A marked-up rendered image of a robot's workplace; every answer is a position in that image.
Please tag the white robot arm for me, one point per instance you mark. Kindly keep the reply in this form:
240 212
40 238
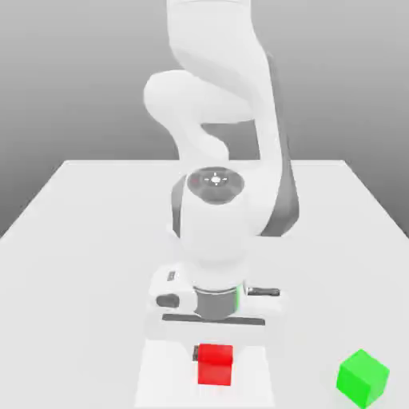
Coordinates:
214 230

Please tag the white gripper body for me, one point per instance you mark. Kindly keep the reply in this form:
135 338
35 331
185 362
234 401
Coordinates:
211 330

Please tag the small red cube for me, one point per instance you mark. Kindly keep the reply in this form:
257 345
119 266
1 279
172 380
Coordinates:
214 367

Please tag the small green cube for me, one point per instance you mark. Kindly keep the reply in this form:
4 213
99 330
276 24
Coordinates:
362 380

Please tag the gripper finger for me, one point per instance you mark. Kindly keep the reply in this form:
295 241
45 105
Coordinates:
195 353

